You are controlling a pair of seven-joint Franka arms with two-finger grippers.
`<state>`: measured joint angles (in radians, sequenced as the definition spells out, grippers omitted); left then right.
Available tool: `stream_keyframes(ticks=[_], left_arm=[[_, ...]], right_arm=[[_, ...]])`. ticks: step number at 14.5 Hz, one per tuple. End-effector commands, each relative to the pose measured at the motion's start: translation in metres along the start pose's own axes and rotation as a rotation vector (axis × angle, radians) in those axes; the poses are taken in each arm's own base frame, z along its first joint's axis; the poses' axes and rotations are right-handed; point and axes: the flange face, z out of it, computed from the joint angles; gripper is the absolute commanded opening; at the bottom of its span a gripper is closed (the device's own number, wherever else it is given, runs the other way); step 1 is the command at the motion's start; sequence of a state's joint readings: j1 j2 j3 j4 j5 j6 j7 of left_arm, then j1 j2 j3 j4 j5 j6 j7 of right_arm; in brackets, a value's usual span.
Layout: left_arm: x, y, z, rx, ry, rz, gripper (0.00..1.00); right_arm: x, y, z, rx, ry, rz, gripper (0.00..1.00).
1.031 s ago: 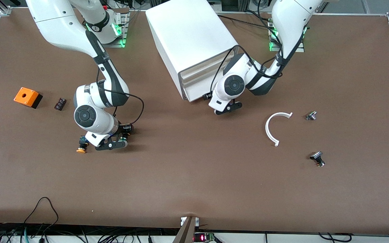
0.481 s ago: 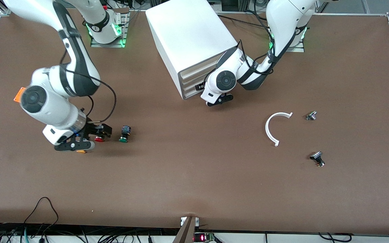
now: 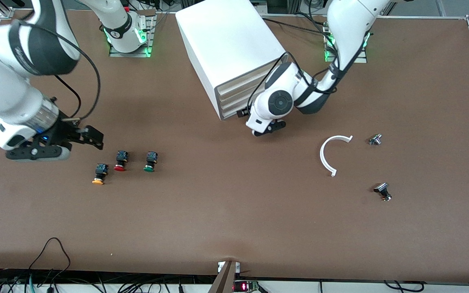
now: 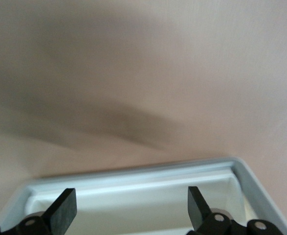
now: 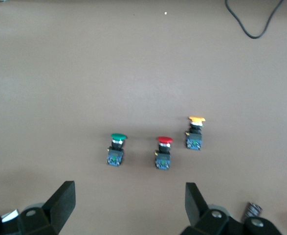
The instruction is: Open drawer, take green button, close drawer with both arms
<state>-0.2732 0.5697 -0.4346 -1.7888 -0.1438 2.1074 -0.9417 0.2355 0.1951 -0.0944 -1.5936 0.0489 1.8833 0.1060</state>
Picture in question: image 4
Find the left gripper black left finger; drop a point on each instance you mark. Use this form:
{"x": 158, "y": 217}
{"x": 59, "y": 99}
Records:
{"x": 62, "y": 210}

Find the white plastic drawer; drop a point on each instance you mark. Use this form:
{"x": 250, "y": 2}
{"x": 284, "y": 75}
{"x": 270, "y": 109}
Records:
{"x": 133, "y": 176}

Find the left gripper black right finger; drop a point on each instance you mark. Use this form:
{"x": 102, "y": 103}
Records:
{"x": 197, "y": 208}

